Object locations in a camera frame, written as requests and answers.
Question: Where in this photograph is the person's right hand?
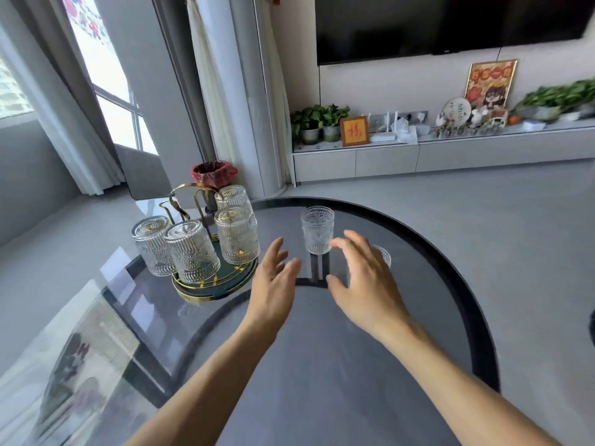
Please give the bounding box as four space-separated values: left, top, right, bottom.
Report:
327 230 412 342

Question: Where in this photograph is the person's left hand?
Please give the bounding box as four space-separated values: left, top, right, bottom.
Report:
245 237 303 333

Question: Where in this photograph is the person's left forearm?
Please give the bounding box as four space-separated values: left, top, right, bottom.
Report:
125 317 280 446

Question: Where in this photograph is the person's right forearm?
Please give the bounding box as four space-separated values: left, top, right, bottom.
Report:
372 316 573 446

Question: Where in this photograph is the gold cup rack green tray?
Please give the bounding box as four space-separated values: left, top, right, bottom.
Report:
158 183 259 301

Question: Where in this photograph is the white low media cabinet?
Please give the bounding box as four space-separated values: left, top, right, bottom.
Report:
291 118 595 185

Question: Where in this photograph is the white router with antennas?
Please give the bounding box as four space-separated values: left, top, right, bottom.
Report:
368 112 399 144

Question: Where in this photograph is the small orange framed picture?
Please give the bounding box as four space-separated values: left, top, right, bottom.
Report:
340 116 371 147

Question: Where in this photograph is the green potted plant grey pot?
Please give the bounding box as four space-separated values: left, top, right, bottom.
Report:
290 107 327 146
321 104 351 143

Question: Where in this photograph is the trash bin with red bag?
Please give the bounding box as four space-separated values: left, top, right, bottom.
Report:
191 161 239 191

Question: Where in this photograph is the row of small figurines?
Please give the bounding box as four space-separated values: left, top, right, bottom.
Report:
430 120 508 139

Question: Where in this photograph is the round white decorative plate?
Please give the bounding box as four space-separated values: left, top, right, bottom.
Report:
441 97 473 124

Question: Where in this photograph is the white standing air conditioner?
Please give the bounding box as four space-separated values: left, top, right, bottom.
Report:
228 0 292 196

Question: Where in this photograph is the large gold framed cartoon picture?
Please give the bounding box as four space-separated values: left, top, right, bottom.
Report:
464 59 519 122

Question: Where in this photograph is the white sheer curtain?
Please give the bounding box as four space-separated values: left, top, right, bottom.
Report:
185 0 254 191

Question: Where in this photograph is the wide leafy green plant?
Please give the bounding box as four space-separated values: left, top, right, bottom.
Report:
513 78 595 123

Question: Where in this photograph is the grey drape curtain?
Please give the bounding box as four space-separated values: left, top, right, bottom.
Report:
0 0 127 196

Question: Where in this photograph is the grey wall socket strip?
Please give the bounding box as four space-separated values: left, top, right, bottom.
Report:
396 110 429 127

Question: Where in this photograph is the black wall television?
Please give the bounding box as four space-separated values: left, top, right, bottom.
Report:
315 0 595 67

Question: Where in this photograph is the window with dark frame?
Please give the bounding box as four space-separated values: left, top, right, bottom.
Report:
59 0 160 157

